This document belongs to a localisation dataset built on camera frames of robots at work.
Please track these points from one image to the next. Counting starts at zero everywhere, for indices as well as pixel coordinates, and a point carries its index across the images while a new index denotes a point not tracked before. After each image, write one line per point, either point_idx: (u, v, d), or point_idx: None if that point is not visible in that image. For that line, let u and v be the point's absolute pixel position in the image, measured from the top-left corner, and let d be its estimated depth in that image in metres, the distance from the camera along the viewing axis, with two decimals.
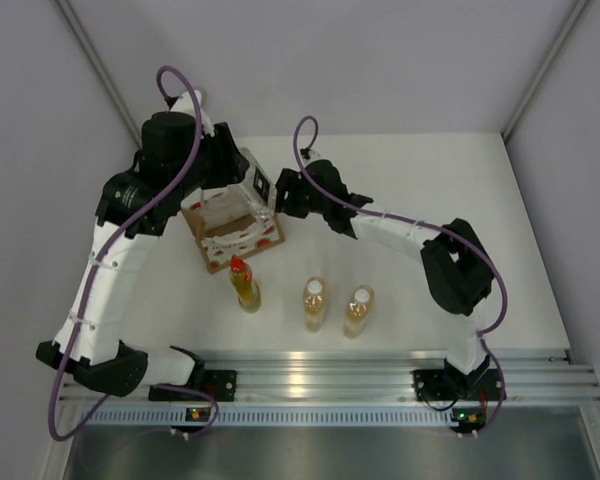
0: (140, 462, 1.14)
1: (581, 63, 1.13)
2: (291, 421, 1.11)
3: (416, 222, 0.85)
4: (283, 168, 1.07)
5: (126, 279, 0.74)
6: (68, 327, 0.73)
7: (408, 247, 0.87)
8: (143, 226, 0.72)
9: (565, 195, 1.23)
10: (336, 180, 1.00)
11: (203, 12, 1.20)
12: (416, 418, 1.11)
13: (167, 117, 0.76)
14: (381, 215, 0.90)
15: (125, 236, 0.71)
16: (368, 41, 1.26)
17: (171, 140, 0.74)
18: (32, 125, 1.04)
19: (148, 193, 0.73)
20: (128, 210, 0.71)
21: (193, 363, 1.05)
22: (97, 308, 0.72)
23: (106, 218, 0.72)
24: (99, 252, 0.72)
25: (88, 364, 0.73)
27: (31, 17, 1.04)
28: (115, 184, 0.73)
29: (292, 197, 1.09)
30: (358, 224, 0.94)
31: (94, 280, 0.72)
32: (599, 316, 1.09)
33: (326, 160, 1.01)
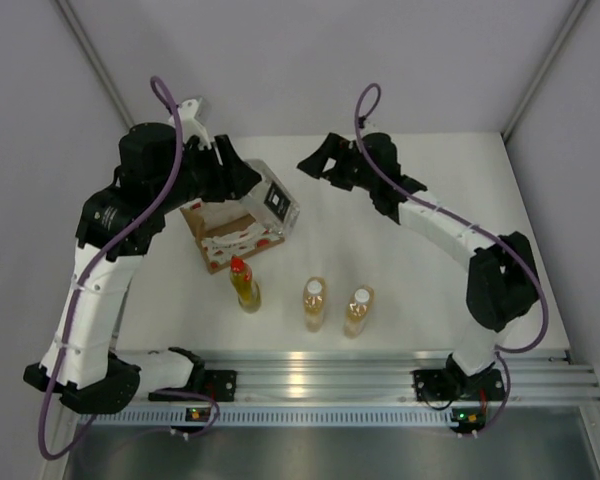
0: (138, 464, 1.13)
1: (582, 62, 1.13)
2: (291, 421, 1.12)
3: (470, 224, 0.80)
4: (333, 133, 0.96)
5: (111, 301, 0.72)
6: (55, 351, 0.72)
7: (453, 248, 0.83)
8: (124, 248, 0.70)
9: (565, 195, 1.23)
10: (393, 156, 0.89)
11: (202, 12, 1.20)
12: (417, 418, 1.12)
13: (142, 132, 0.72)
14: (433, 208, 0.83)
15: (106, 259, 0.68)
16: (368, 40, 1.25)
17: (150, 156, 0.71)
18: (32, 125, 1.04)
19: (129, 212, 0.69)
20: (108, 231, 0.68)
21: (192, 365, 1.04)
22: (81, 332, 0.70)
23: (86, 239, 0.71)
24: (80, 276, 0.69)
25: (76, 387, 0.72)
27: (31, 16, 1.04)
28: (95, 203, 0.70)
29: (338, 166, 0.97)
30: (404, 210, 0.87)
31: (77, 304, 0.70)
32: (598, 316, 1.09)
33: (385, 133, 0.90)
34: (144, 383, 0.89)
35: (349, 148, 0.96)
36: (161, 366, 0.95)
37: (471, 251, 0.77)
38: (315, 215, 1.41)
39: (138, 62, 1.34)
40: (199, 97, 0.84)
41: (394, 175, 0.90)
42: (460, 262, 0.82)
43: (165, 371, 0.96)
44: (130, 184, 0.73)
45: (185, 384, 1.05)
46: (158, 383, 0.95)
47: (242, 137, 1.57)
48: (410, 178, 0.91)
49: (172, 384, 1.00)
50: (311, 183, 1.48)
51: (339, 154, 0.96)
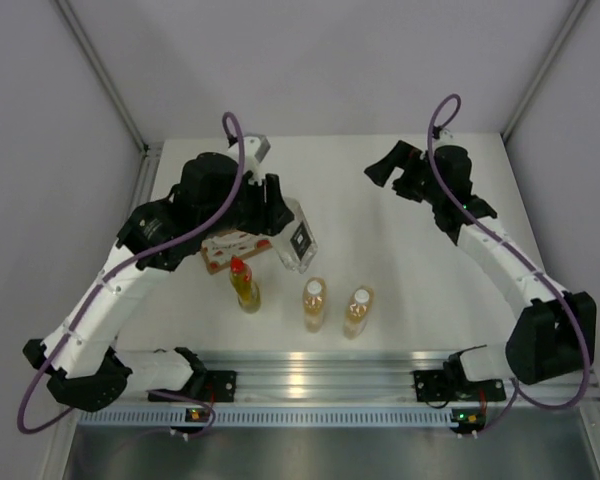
0: (140, 462, 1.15)
1: (582, 63, 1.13)
2: (291, 421, 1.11)
3: (535, 270, 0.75)
4: (401, 142, 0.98)
5: (125, 303, 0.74)
6: (57, 336, 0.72)
7: (508, 289, 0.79)
8: (155, 260, 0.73)
9: (565, 195, 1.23)
10: (464, 173, 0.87)
11: (202, 13, 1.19)
12: (416, 419, 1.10)
13: (209, 160, 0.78)
14: (499, 240, 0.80)
15: (135, 266, 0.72)
16: (368, 40, 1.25)
17: (206, 186, 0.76)
18: (31, 125, 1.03)
19: (170, 231, 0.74)
20: (147, 241, 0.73)
21: (190, 372, 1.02)
22: (89, 324, 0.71)
23: (124, 241, 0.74)
24: (107, 273, 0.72)
25: (64, 377, 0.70)
27: (30, 16, 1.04)
28: (143, 212, 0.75)
29: (404, 177, 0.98)
30: (466, 233, 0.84)
31: (94, 298, 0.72)
32: (598, 316, 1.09)
33: (459, 147, 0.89)
34: (137, 383, 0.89)
35: (419, 158, 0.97)
36: (159, 369, 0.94)
37: (528, 301, 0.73)
38: (316, 215, 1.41)
39: (137, 62, 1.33)
40: (262, 136, 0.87)
41: (462, 192, 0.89)
42: (512, 301, 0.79)
43: (163, 373, 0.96)
44: (183, 204, 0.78)
45: (181, 388, 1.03)
46: (152, 384, 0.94)
47: None
48: (479, 198, 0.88)
49: (167, 386, 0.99)
50: (311, 183, 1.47)
51: (406, 164, 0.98)
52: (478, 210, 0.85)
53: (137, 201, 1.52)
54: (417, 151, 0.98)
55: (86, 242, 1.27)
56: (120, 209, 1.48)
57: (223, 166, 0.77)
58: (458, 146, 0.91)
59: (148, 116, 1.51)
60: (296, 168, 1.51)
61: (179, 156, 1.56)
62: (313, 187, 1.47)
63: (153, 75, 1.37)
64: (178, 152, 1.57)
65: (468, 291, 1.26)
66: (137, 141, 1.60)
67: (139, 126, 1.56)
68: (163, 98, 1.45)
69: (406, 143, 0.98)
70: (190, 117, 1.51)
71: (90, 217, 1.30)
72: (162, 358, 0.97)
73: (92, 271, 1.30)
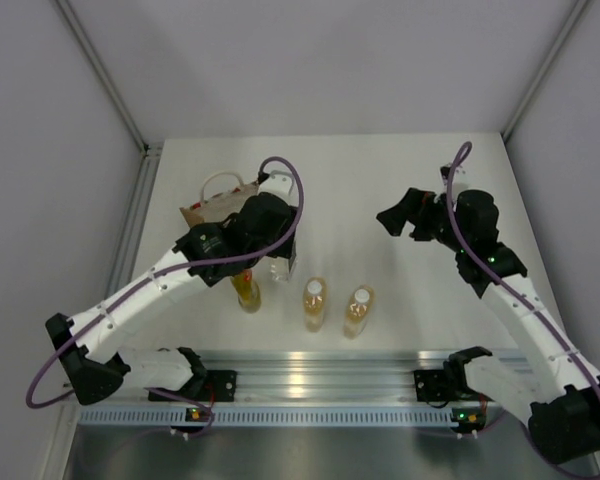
0: (140, 463, 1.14)
1: (582, 64, 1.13)
2: (291, 421, 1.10)
3: (570, 349, 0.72)
4: (412, 188, 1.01)
5: (162, 303, 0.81)
6: (91, 314, 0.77)
7: (536, 364, 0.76)
8: (204, 271, 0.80)
9: (565, 195, 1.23)
10: (491, 220, 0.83)
11: (202, 13, 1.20)
12: (417, 418, 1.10)
13: (268, 198, 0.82)
14: (531, 308, 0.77)
15: (187, 271, 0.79)
16: (368, 40, 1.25)
17: (263, 220, 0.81)
18: (31, 125, 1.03)
19: (222, 252, 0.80)
20: (204, 254, 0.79)
21: (190, 374, 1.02)
22: (126, 312, 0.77)
23: (181, 247, 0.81)
24: (157, 270, 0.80)
25: (84, 354, 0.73)
27: (31, 17, 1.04)
28: (203, 228, 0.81)
29: (422, 219, 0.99)
30: (492, 293, 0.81)
31: (140, 289, 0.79)
32: (599, 316, 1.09)
33: (487, 195, 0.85)
34: (134, 380, 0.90)
35: (433, 202, 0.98)
36: (158, 368, 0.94)
37: (561, 385, 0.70)
38: (316, 216, 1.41)
39: (138, 63, 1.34)
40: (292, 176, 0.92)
41: (488, 239, 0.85)
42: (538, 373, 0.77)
43: (162, 373, 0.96)
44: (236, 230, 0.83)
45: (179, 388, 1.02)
46: (150, 383, 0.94)
47: (243, 137, 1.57)
48: (505, 247, 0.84)
49: (165, 385, 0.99)
50: (311, 183, 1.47)
51: (420, 210, 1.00)
52: (506, 262, 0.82)
53: (137, 201, 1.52)
54: (431, 195, 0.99)
55: (86, 242, 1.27)
56: (120, 209, 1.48)
57: (277, 206, 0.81)
58: (484, 192, 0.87)
59: (149, 116, 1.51)
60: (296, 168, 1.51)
61: (180, 156, 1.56)
62: (313, 187, 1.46)
63: (153, 75, 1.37)
64: (178, 152, 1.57)
65: (468, 292, 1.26)
66: (137, 141, 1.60)
67: (139, 126, 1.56)
68: (163, 97, 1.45)
69: (417, 189, 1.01)
70: (190, 116, 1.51)
71: (90, 216, 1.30)
72: (164, 357, 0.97)
73: (93, 271, 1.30)
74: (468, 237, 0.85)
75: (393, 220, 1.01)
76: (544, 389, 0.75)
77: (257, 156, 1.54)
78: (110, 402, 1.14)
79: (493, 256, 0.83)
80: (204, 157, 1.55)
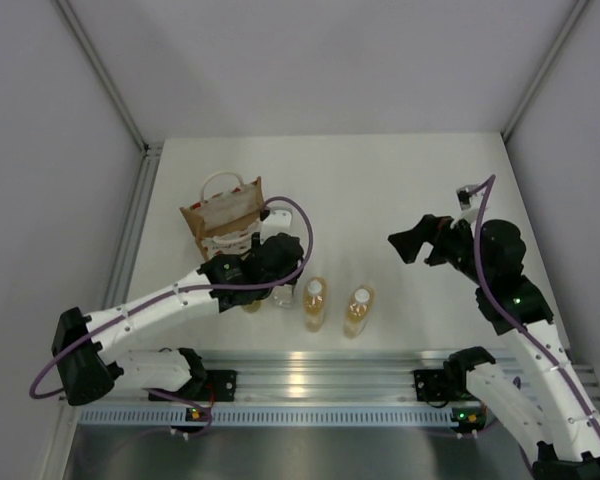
0: (140, 462, 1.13)
1: (582, 63, 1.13)
2: (291, 421, 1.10)
3: (590, 413, 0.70)
4: (427, 214, 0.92)
5: (177, 317, 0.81)
6: (110, 313, 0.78)
7: (550, 419, 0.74)
8: (223, 296, 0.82)
9: (566, 194, 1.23)
10: (518, 256, 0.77)
11: (203, 12, 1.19)
12: (417, 418, 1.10)
13: (285, 238, 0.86)
14: (555, 364, 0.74)
15: (208, 292, 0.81)
16: (368, 40, 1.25)
17: (279, 259, 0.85)
18: (32, 125, 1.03)
19: (240, 282, 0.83)
20: (225, 281, 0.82)
21: (188, 376, 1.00)
22: (145, 318, 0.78)
23: (205, 271, 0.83)
24: (183, 285, 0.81)
25: (94, 350, 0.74)
27: (31, 17, 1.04)
28: (228, 257, 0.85)
29: (438, 246, 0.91)
30: (513, 338, 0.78)
31: (163, 299, 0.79)
32: None
33: (515, 228, 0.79)
34: (125, 381, 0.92)
35: (450, 227, 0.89)
36: (154, 371, 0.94)
37: (577, 448, 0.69)
38: (316, 216, 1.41)
39: (138, 62, 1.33)
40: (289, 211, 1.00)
41: (510, 276, 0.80)
42: (549, 424, 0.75)
43: (160, 375, 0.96)
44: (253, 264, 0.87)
45: (177, 389, 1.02)
46: (147, 383, 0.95)
47: (243, 137, 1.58)
48: (529, 285, 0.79)
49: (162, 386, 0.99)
50: (311, 183, 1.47)
51: (435, 237, 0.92)
52: (531, 304, 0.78)
53: (136, 200, 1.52)
54: (447, 220, 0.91)
55: (86, 242, 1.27)
56: (120, 209, 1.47)
57: (291, 246, 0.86)
58: (508, 221, 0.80)
59: (149, 115, 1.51)
60: (295, 168, 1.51)
61: (180, 156, 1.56)
62: (313, 188, 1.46)
63: (153, 75, 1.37)
64: (178, 152, 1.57)
65: (468, 291, 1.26)
66: (137, 141, 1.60)
67: (140, 126, 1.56)
68: (163, 97, 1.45)
69: (432, 215, 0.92)
70: (190, 116, 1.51)
71: (91, 216, 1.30)
72: (162, 360, 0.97)
73: (93, 271, 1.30)
74: (489, 273, 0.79)
75: (407, 246, 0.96)
76: (556, 445, 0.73)
77: (256, 156, 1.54)
78: (110, 402, 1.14)
79: (519, 296, 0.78)
80: (204, 157, 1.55)
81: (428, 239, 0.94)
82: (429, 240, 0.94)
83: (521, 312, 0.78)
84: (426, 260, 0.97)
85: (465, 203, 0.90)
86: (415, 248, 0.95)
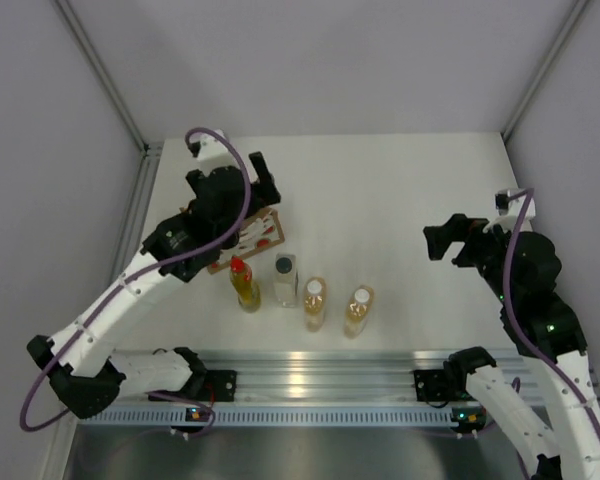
0: (140, 462, 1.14)
1: (582, 64, 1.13)
2: (291, 421, 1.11)
3: None
4: (455, 213, 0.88)
5: (142, 306, 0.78)
6: (70, 331, 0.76)
7: (564, 450, 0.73)
8: (176, 268, 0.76)
9: (565, 194, 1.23)
10: (552, 274, 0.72)
11: (202, 13, 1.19)
12: (416, 419, 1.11)
13: (222, 176, 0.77)
14: (582, 402, 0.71)
15: (159, 272, 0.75)
16: (367, 40, 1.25)
17: (218, 203, 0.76)
18: (31, 126, 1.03)
19: (192, 245, 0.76)
20: (172, 250, 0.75)
21: (190, 372, 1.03)
22: (102, 324, 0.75)
23: (148, 248, 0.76)
24: (129, 275, 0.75)
25: (70, 371, 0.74)
27: (31, 18, 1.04)
28: (167, 224, 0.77)
29: (467, 248, 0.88)
30: (538, 365, 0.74)
31: (113, 298, 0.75)
32: (599, 315, 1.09)
33: (550, 244, 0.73)
34: (131, 388, 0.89)
35: (481, 232, 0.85)
36: (151, 376, 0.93)
37: None
38: (316, 216, 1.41)
39: (137, 62, 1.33)
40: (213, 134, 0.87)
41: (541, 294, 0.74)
42: (561, 450, 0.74)
43: (162, 376, 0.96)
44: (198, 217, 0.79)
45: (178, 389, 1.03)
46: (151, 384, 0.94)
47: (243, 137, 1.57)
48: (560, 305, 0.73)
49: (165, 387, 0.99)
50: (311, 183, 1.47)
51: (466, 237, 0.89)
52: (562, 336, 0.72)
53: (136, 201, 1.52)
54: (480, 224, 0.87)
55: (87, 243, 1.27)
56: (119, 209, 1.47)
57: (228, 184, 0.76)
58: (544, 237, 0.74)
59: (148, 115, 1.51)
60: (296, 168, 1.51)
61: (180, 156, 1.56)
62: (314, 188, 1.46)
63: (152, 75, 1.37)
64: (177, 152, 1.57)
65: (468, 292, 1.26)
66: (137, 141, 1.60)
67: (139, 125, 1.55)
68: (162, 97, 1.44)
69: (463, 215, 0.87)
70: (190, 117, 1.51)
71: (90, 216, 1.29)
72: (160, 363, 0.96)
73: (94, 271, 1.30)
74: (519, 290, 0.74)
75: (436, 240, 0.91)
76: (565, 472, 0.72)
77: (256, 156, 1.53)
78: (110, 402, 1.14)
79: (552, 322, 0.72)
80: None
81: (459, 238, 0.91)
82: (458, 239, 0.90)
83: (552, 340, 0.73)
84: (452, 260, 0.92)
85: (503, 208, 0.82)
86: (441, 244, 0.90)
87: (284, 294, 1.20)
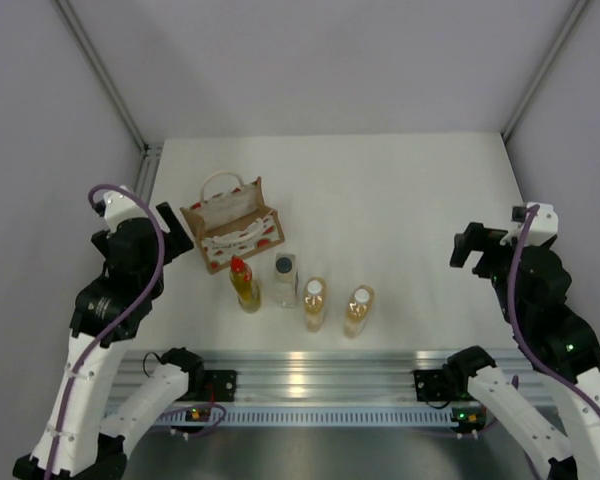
0: (141, 461, 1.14)
1: (582, 63, 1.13)
2: (291, 421, 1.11)
3: None
4: (472, 222, 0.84)
5: (105, 381, 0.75)
6: (47, 441, 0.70)
7: (583, 465, 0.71)
8: (117, 334, 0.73)
9: (565, 194, 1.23)
10: (562, 288, 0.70)
11: (203, 13, 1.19)
12: (416, 418, 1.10)
13: (132, 227, 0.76)
14: None
15: (100, 346, 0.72)
16: (367, 41, 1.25)
17: (136, 251, 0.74)
18: (30, 126, 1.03)
19: (120, 304, 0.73)
20: (102, 319, 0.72)
21: (187, 374, 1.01)
22: (74, 418, 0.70)
23: (80, 328, 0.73)
24: (74, 364, 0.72)
25: (69, 475, 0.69)
27: (31, 18, 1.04)
28: (87, 293, 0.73)
29: (487, 257, 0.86)
30: (558, 387, 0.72)
31: (72, 392, 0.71)
32: (597, 315, 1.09)
33: (557, 257, 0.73)
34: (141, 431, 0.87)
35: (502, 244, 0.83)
36: (154, 409, 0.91)
37: None
38: (316, 217, 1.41)
39: (137, 62, 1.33)
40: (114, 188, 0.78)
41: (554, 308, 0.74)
42: (579, 466, 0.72)
43: (165, 399, 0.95)
44: (118, 273, 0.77)
45: (187, 388, 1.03)
46: (157, 413, 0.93)
47: (243, 137, 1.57)
48: (574, 317, 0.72)
49: (173, 396, 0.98)
50: (311, 183, 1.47)
51: (485, 246, 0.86)
52: (580, 355, 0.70)
53: None
54: (497, 235, 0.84)
55: (87, 243, 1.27)
56: None
57: (139, 230, 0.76)
58: (551, 252, 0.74)
59: (148, 115, 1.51)
60: (296, 168, 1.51)
61: (180, 156, 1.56)
62: (313, 188, 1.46)
63: (152, 74, 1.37)
64: (178, 152, 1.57)
65: (468, 292, 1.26)
66: (137, 141, 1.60)
67: (139, 125, 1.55)
68: (162, 97, 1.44)
69: (480, 225, 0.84)
70: (190, 117, 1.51)
71: (90, 216, 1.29)
72: (153, 391, 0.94)
73: (94, 272, 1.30)
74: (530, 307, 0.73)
75: (459, 250, 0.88)
76: None
77: (256, 157, 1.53)
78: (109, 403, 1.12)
79: (571, 342, 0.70)
80: (204, 156, 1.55)
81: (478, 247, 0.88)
82: (476, 249, 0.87)
83: (572, 360, 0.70)
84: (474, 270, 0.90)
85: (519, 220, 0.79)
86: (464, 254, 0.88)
87: (284, 293, 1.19)
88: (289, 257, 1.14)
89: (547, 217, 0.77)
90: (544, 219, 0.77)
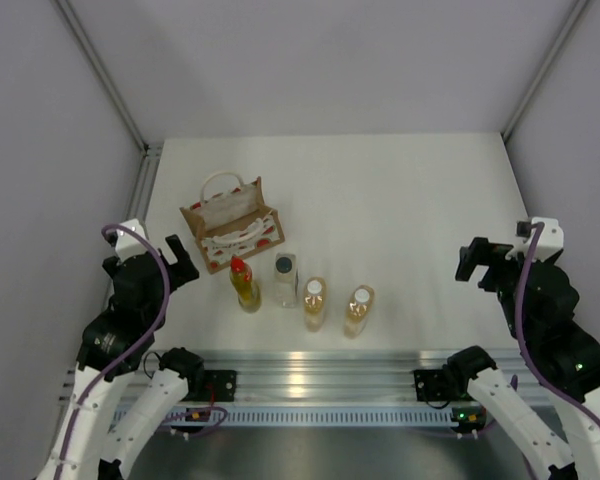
0: (141, 461, 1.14)
1: (582, 63, 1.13)
2: (291, 421, 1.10)
3: None
4: (477, 237, 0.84)
5: (108, 412, 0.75)
6: (50, 469, 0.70)
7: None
8: (120, 369, 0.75)
9: (564, 194, 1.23)
10: (568, 306, 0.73)
11: (203, 13, 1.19)
12: (416, 418, 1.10)
13: (138, 264, 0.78)
14: None
15: (104, 380, 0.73)
16: (367, 41, 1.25)
17: (140, 290, 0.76)
18: (30, 125, 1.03)
19: (124, 339, 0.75)
20: (107, 355, 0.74)
21: (184, 382, 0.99)
22: (77, 447, 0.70)
23: (85, 362, 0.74)
24: (79, 396, 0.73)
25: None
27: (30, 17, 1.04)
28: (94, 329, 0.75)
29: (492, 272, 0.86)
30: (566, 407, 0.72)
31: (74, 423, 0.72)
32: (596, 315, 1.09)
33: (564, 275, 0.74)
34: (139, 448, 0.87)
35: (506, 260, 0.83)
36: (151, 421, 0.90)
37: None
38: (316, 217, 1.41)
39: (137, 62, 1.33)
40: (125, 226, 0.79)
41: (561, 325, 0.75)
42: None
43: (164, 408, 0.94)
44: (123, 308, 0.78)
45: (187, 389, 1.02)
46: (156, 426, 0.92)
47: (243, 136, 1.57)
48: (581, 334, 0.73)
49: (173, 401, 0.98)
50: (311, 184, 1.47)
51: (489, 261, 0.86)
52: (588, 373, 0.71)
53: (136, 200, 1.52)
54: (502, 249, 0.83)
55: (88, 244, 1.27)
56: (120, 209, 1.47)
57: (143, 267, 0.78)
58: (557, 268, 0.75)
59: (148, 115, 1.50)
60: (295, 169, 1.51)
61: (180, 156, 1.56)
62: (313, 189, 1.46)
63: (152, 74, 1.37)
64: (178, 152, 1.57)
65: (468, 293, 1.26)
66: (137, 141, 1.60)
67: (139, 125, 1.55)
68: (162, 97, 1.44)
69: (485, 239, 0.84)
70: (189, 117, 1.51)
71: (91, 216, 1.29)
72: (151, 403, 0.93)
73: (95, 272, 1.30)
74: (537, 325, 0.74)
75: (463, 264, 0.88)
76: None
77: (256, 157, 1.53)
78: None
79: (580, 360, 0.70)
80: (204, 157, 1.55)
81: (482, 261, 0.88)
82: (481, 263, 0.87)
83: (580, 379, 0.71)
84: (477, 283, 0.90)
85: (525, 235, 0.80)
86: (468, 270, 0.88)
87: (284, 293, 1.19)
88: (289, 257, 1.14)
89: (552, 232, 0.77)
90: (550, 235, 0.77)
